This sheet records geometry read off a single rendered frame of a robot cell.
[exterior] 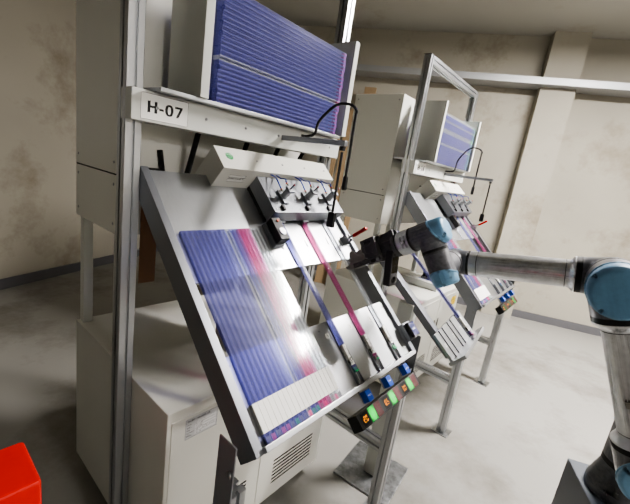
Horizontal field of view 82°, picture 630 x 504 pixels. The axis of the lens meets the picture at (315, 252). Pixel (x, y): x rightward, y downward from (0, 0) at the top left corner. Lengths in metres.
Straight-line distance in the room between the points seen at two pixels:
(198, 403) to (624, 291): 1.03
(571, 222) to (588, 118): 1.01
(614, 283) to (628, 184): 3.72
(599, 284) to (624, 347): 0.15
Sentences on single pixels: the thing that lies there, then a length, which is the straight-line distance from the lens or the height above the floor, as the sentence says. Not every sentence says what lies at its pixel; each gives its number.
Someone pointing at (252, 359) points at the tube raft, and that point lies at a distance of 0.84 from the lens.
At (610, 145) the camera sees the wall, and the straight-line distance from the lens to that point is 4.64.
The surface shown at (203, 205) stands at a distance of 1.02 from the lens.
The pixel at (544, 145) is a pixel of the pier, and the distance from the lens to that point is 4.33.
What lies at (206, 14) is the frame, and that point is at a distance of 1.04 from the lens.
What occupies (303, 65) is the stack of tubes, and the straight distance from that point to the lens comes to 1.26.
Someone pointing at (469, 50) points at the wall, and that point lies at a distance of 4.55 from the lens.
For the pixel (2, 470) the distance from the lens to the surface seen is 0.76.
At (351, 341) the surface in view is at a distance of 1.09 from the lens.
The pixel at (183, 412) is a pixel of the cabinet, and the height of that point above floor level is 0.61.
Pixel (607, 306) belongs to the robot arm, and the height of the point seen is 1.07.
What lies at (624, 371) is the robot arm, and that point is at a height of 0.94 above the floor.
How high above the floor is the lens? 1.27
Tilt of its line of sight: 13 degrees down
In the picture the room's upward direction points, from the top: 9 degrees clockwise
